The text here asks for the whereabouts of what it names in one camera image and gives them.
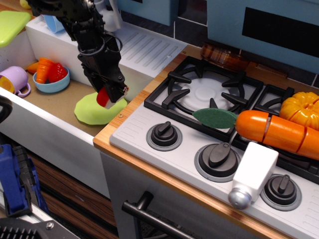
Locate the small orange toy piece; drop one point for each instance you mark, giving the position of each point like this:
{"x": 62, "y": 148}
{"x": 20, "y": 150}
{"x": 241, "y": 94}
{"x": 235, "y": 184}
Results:
{"x": 32, "y": 68}

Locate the large orange toy carrot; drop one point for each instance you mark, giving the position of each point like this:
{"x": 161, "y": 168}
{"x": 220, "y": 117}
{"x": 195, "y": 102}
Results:
{"x": 279, "y": 133}

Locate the grey toy faucet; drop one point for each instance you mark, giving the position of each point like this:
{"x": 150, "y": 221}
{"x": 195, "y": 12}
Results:
{"x": 112, "y": 18}

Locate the light green plate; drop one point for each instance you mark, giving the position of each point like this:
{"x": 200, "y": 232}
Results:
{"x": 88, "y": 111}

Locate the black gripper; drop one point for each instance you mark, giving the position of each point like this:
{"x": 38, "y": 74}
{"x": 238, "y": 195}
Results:
{"x": 101, "y": 66}

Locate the black burner grate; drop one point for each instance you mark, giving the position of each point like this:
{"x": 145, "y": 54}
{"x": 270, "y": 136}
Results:
{"x": 196, "y": 84}
{"x": 270, "y": 101}

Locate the green cutting board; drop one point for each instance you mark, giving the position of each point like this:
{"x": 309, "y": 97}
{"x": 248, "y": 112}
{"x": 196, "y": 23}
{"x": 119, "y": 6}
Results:
{"x": 11, "y": 24}

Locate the black oven handle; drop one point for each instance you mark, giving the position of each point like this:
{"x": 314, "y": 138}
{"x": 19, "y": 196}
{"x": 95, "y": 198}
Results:
{"x": 139, "y": 212}

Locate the light blue bowl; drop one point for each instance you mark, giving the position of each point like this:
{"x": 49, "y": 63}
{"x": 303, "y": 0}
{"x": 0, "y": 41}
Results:
{"x": 53, "y": 87}

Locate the red toy strawberry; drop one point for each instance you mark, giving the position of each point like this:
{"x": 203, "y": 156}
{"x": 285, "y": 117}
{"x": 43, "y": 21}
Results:
{"x": 56, "y": 73}

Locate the purple toy mug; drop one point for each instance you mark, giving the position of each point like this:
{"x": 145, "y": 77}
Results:
{"x": 15, "y": 80}

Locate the right black stove knob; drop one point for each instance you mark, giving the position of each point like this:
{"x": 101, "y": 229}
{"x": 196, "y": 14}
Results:
{"x": 281, "y": 193}

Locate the light blue microwave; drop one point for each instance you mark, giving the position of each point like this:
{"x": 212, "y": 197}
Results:
{"x": 286, "y": 31}

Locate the orange transparent pot lid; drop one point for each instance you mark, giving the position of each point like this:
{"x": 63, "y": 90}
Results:
{"x": 223, "y": 58}

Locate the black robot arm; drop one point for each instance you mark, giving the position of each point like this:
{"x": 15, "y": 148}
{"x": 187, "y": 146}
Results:
{"x": 80, "y": 18}

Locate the yellow toy pumpkin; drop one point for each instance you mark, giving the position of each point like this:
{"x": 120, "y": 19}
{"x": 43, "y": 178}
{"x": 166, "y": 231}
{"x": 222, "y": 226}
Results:
{"x": 302, "y": 108}

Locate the middle black stove knob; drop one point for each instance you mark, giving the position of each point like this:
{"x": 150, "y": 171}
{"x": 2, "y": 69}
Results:
{"x": 217, "y": 162}

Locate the right black burner grate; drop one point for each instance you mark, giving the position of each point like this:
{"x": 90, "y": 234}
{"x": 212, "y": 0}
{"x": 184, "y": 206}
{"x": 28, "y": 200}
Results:
{"x": 270, "y": 101}

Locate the orange toy carrot piece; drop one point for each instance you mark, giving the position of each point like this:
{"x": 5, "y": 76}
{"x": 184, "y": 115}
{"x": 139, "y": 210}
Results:
{"x": 44, "y": 66}

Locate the red white toy sushi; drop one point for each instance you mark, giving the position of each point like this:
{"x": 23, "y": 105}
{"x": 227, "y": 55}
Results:
{"x": 103, "y": 99}

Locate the white salt shaker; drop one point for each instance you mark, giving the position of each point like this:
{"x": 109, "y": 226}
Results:
{"x": 256, "y": 167}

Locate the blue clamp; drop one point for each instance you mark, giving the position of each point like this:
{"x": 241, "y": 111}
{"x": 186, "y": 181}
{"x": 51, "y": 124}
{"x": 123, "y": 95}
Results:
{"x": 20, "y": 182}

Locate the light blue cup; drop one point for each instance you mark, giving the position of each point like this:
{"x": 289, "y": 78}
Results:
{"x": 53, "y": 24}

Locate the left black stove knob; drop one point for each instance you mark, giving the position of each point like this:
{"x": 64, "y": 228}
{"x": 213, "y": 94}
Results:
{"x": 164, "y": 137}

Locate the green felt leaf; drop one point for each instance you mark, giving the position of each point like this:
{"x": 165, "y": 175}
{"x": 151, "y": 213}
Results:
{"x": 216, "y": 118}

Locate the black stove knob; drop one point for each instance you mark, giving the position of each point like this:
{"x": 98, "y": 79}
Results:
{"x": 217, "y": 162}
{"x": 164, "y": 137}
{"x": 281, "y": 193}

